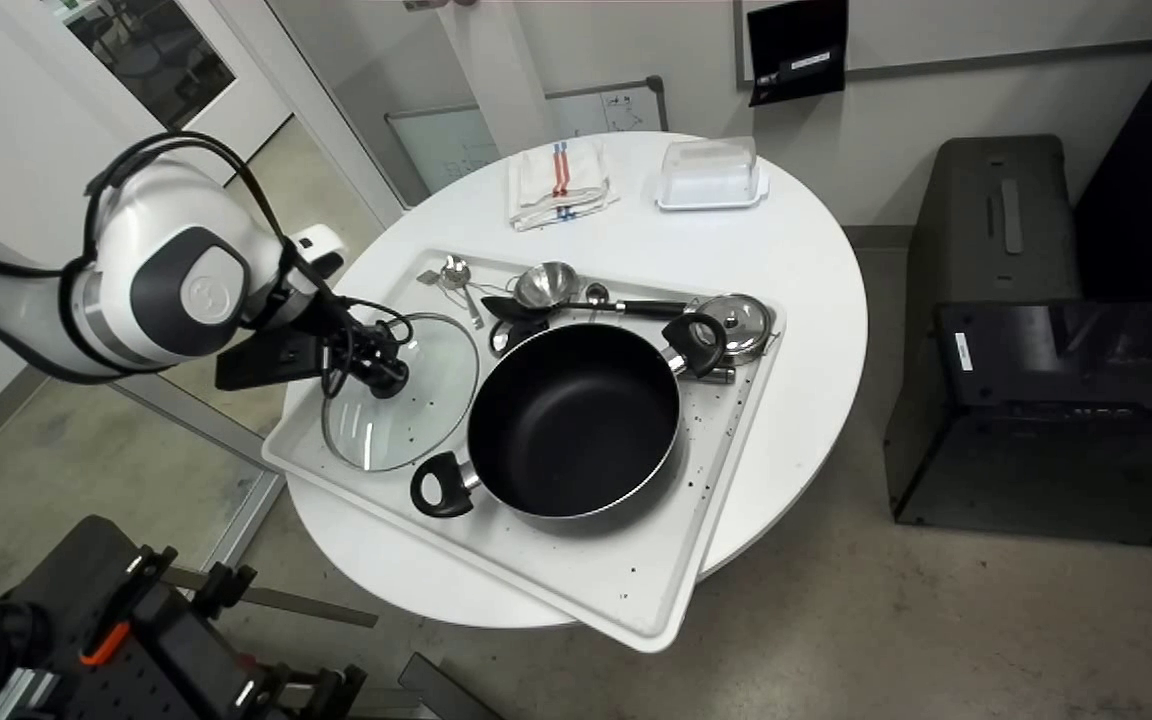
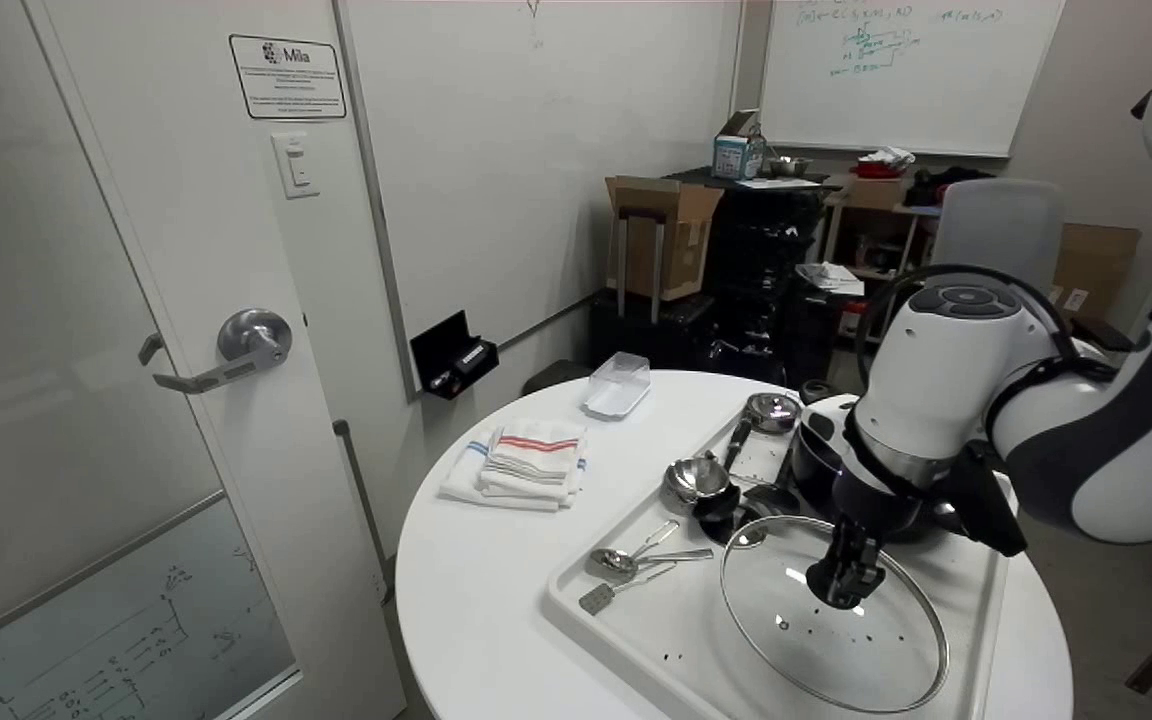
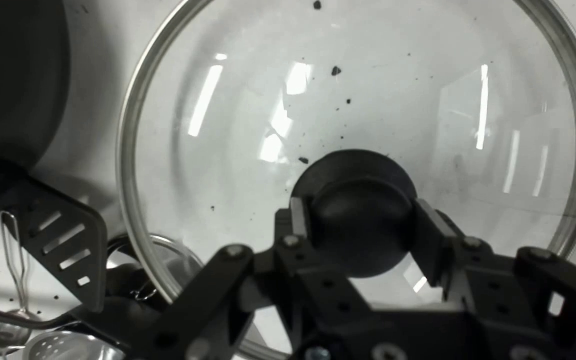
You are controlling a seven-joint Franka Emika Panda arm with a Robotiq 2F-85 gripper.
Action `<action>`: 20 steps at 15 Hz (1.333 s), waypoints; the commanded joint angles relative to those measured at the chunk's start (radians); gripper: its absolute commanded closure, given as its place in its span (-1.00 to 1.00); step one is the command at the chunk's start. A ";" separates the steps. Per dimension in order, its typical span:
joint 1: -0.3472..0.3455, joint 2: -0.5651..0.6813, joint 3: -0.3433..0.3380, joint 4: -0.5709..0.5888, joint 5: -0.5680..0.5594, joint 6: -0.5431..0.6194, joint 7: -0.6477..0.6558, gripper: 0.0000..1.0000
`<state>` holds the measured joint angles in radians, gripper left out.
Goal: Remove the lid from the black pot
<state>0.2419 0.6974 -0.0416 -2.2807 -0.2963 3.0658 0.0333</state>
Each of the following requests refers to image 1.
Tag glass lid with black knob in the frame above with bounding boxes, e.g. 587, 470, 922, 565
321, 309, 483, 475

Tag black cooking pot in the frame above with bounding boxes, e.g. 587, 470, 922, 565
409, 311, 737, 527

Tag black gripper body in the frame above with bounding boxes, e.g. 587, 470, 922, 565
276, 271, 375, 376

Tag black marker holder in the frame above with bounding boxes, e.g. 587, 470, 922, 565
745, 0, 851, 107

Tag white door with glass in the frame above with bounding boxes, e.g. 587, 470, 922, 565
267, 0, 674, 203

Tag small steel ladle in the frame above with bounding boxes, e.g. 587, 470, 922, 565
512, 262, 613, 317

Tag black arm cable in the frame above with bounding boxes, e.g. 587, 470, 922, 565
76, 130, 296, 292

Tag black tripod equipment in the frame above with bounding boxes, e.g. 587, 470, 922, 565
0, 514, 386, 720

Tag low black case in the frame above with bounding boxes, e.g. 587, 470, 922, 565
879, 133, 1152, 551

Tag black serving spoon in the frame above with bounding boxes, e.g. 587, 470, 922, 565
483, 311, 553, 359

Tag clear plastic container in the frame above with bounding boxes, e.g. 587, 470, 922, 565
648, 133, 774, 216

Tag large wall whiteboard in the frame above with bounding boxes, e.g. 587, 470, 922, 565
731, 0, 1152, 82

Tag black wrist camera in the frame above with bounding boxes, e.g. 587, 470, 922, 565
214, 325, 338, 396

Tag large steel ladle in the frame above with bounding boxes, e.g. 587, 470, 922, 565
700, 290, 778, 363

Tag white plastic tray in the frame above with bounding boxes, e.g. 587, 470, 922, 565
256, 244, 787, 658

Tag small steel measuring spoon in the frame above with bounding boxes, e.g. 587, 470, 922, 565
435, 251, 487, 332

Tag folded white red-striped cloth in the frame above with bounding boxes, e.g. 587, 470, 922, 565
504, 136, 623, 233

